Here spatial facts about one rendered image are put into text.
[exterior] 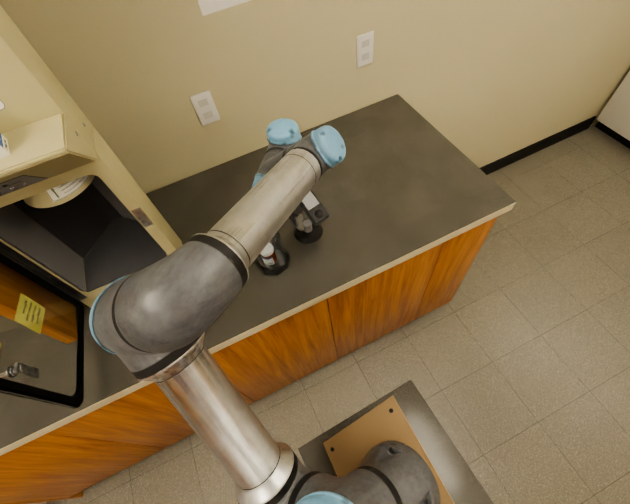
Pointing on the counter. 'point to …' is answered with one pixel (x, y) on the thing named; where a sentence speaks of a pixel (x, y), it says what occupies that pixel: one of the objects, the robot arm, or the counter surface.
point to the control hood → (39, 152)
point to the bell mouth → (59, 193)
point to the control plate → (10, 186)
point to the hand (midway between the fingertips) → (307, 226)
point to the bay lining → (58, 229)
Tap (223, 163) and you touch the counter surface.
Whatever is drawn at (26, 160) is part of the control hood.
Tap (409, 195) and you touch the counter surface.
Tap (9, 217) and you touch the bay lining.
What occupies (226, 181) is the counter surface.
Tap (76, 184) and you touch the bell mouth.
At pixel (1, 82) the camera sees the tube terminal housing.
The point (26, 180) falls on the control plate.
